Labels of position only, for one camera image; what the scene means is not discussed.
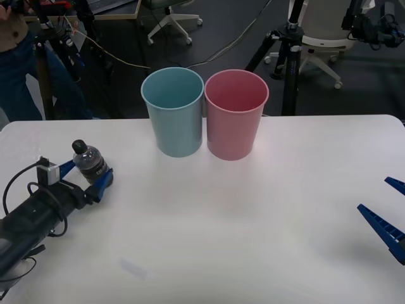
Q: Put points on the wooden edged desk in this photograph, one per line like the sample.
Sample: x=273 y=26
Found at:
x=126 y=16

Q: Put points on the white office chair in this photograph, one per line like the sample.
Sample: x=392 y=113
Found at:
x=322 y=41
x=172 y=19

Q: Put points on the black tripod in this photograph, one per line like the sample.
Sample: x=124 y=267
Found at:
x=292 y=63
x=40 y=63

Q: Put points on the silver-black left robot arm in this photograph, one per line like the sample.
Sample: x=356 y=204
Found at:
x=25 y=221

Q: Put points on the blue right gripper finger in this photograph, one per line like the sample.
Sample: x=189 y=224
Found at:
x=397 y=184
x=389 y=232

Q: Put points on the dark drink bottle black cap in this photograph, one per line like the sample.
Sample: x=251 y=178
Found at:
x=90 y=161

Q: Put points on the pale blue plastic bin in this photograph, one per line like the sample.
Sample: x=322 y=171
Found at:
x=177 y=126

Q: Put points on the black robot arm on stand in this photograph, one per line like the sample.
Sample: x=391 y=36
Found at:
x=370 y=28

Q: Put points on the pink plastic bin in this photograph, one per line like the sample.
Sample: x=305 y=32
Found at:
x=234 y=133

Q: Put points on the person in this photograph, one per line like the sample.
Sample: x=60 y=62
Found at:
x=16 y=79

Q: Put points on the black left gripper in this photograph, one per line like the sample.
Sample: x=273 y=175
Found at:
x=68 y=196

